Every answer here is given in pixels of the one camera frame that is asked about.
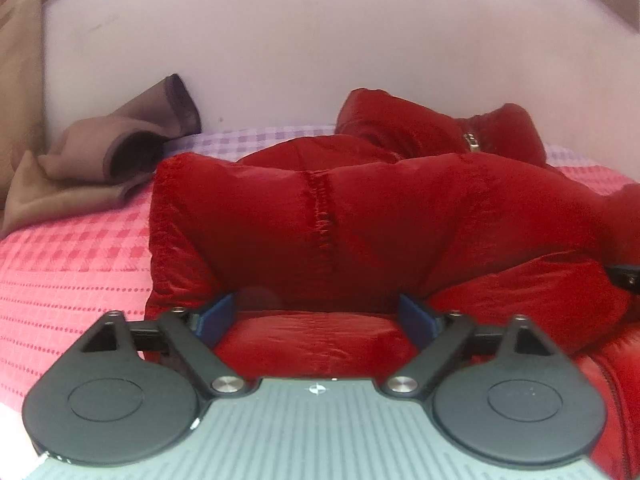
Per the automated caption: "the pink checked bedsheet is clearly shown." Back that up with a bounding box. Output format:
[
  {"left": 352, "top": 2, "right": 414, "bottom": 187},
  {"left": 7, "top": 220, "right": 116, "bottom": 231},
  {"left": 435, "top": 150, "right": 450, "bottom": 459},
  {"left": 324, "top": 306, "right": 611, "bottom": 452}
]
[{"left": 0, "top": 125, "right": 640, "bottom": 413}]

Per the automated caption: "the brown folded blanket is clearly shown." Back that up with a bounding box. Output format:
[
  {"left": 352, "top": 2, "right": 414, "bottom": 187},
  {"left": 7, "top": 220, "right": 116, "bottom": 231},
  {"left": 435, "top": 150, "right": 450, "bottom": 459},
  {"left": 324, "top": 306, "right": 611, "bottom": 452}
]
[{"left": 0, "top": 73, "right": 202, "bottom": 239}]

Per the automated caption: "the brown curtain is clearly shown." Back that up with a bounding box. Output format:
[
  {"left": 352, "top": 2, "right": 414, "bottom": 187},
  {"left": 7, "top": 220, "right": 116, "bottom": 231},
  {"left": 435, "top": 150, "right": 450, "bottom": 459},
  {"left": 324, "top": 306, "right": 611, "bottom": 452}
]
[{"left": 0, "top": 0, "right": 47, "bottom": 208}]

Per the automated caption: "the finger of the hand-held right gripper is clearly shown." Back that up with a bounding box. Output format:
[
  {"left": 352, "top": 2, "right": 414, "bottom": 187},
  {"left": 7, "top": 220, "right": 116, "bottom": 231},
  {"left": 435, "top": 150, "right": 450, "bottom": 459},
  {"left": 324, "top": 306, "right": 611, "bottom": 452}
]
[{"left": 606, "top": 263, "right": 640, "bottom": 297}]

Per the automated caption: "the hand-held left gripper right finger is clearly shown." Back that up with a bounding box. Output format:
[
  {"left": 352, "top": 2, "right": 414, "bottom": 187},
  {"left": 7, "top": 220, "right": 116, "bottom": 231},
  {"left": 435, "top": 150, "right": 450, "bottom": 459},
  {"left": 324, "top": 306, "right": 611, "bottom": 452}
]
[{"left": 384, "top": 292, "right": 557, "bottom": 397}]

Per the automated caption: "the red puffer jacket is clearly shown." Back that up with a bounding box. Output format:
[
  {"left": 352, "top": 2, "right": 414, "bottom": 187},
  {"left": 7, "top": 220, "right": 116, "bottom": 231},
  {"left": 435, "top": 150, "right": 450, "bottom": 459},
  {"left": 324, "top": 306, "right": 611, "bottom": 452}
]
[{"left": 144, "top": 88, "right": 640, "bottom": 480}]

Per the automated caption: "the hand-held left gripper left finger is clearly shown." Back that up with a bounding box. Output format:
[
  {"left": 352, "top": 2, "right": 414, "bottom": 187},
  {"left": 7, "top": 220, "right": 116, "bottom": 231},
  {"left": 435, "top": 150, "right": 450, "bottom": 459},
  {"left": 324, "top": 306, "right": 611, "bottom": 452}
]
[{"left": 79, "top": 292, "right": 247, "bottom": 397}]

